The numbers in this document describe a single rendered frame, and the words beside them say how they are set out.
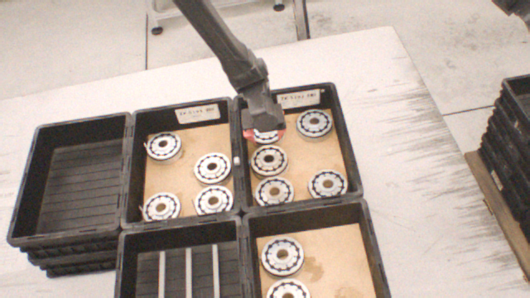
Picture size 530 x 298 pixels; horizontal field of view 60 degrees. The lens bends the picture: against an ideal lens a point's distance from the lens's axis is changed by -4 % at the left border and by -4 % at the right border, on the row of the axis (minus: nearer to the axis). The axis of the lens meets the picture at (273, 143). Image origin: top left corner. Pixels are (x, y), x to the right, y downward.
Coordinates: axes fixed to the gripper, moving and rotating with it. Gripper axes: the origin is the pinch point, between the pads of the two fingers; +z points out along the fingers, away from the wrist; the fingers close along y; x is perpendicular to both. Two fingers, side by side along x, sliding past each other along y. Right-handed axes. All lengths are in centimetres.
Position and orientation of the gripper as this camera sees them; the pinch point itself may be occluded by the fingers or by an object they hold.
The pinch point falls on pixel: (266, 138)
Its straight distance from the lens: 125.9
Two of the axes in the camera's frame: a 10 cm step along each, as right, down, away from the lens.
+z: 1.0, 6.2, 7.8
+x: -1.3, -7.7, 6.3
